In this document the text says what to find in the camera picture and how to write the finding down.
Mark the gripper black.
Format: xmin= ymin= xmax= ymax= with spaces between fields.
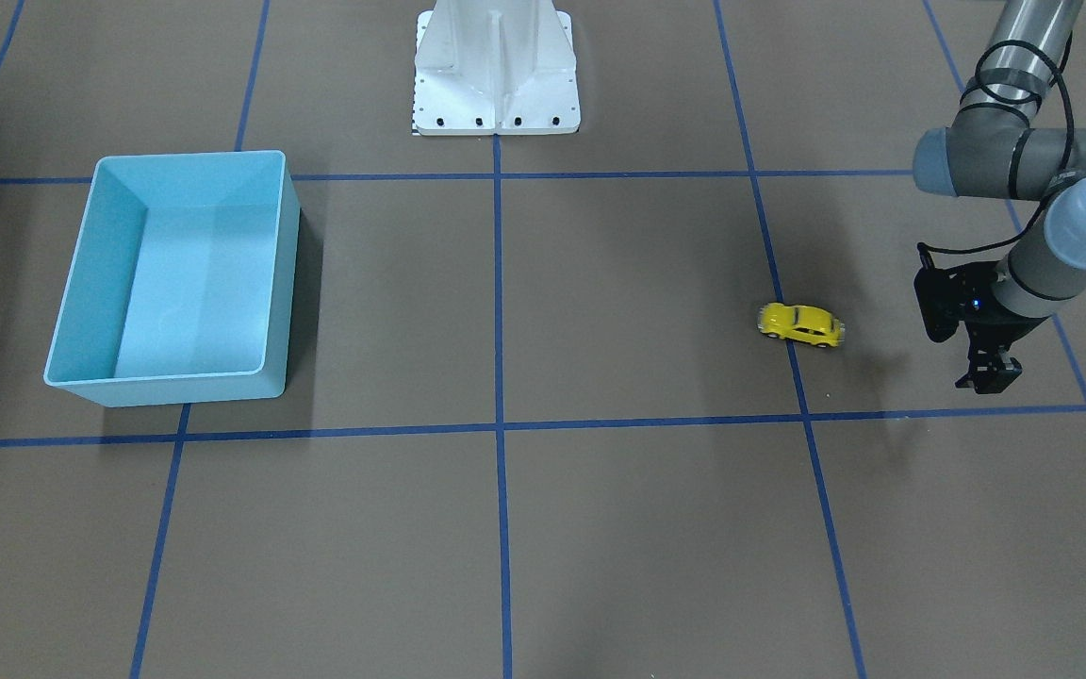
xmin=954 ymin=282 xmax=1045 ymax=394

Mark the light blue plastic bin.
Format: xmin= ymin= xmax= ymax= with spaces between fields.
xmin=43 ymin=150 xmax=301 ymax=407

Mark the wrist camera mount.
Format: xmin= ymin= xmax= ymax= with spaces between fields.
xmin=913 ymin=261 xmax=999 ymax=343

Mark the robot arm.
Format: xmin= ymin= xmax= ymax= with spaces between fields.
xmin=913 ymin=1 xmax=1086 ymax=394

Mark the yellow beetle toy car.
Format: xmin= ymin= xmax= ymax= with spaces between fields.
xmin=757 ymin=302 xmax=846 ymax=348

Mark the white pedestal column base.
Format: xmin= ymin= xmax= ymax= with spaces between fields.
xmin=411 ymin=1 xmax=582 ymax=135

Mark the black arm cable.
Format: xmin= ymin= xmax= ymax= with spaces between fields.
xmin=915 ymin=38 xmax=1075 ymax=271

